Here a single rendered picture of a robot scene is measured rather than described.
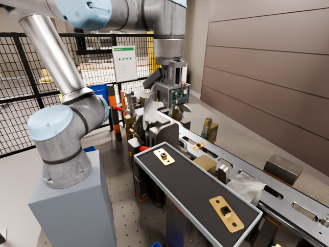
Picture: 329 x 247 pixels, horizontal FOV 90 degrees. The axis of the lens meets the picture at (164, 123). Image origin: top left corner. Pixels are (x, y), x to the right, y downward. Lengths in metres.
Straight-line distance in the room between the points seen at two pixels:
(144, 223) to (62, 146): 0.58
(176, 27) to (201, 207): 0.42
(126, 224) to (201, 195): 0.58
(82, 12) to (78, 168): 0.46
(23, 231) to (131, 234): 1.36
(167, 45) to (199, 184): 0.37
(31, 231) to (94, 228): 1.36
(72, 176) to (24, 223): 1.60
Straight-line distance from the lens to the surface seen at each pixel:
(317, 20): 2.81
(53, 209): 0.67
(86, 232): 0.78
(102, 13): 0.34
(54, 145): 0.57
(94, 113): 0.63
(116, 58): 1.60
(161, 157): 0.57
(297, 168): 0.91
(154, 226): 0.95
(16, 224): 2.23
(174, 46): 0.42
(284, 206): 0.77
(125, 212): 1.01
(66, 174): 0.61
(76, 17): 0.34
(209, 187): 0.50
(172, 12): 0.42
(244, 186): 0.60
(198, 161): 0.69
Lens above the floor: 1.53
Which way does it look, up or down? 28 degrees down
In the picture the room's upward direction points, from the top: straight up
